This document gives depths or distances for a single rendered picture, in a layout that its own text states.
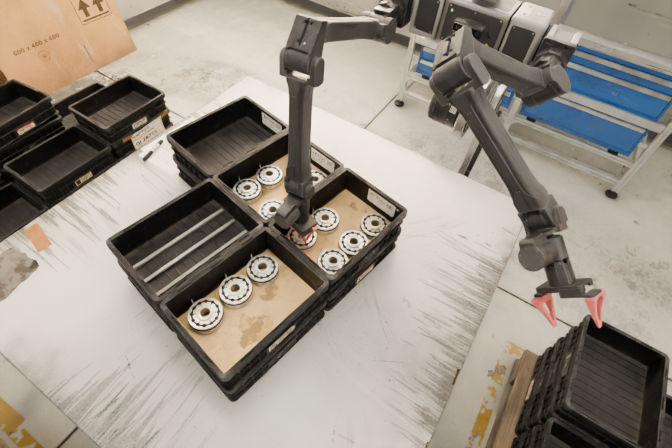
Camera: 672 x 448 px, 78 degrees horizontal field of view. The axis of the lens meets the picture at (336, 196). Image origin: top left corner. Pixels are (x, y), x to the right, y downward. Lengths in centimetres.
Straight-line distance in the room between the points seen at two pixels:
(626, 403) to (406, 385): 88
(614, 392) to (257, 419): 130
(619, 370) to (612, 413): 18
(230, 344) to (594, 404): 131
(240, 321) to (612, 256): 236
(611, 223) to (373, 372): 222
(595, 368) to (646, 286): 118
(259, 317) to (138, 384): 41
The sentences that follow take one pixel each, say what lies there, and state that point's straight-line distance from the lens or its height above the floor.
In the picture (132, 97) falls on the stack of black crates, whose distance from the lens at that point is 279.
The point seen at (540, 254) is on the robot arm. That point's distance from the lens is 97.
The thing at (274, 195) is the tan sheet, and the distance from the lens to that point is 161.
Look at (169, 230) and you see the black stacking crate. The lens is 158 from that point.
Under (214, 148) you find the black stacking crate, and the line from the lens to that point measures 182.
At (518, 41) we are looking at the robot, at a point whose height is 147.
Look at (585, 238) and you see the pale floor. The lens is 307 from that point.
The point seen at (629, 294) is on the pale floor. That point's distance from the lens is 297.
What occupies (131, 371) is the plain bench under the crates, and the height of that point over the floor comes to 70.
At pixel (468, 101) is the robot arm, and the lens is 93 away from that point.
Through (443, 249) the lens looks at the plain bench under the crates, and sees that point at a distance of 171.
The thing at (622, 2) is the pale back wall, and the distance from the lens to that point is 376.
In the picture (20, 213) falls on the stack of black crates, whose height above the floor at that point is 27.
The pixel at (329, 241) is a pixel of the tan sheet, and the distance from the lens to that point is 148.
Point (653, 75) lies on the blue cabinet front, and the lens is 300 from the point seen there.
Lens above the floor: 205
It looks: 49 degrees down
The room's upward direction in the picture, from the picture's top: 6 degrees clockwise
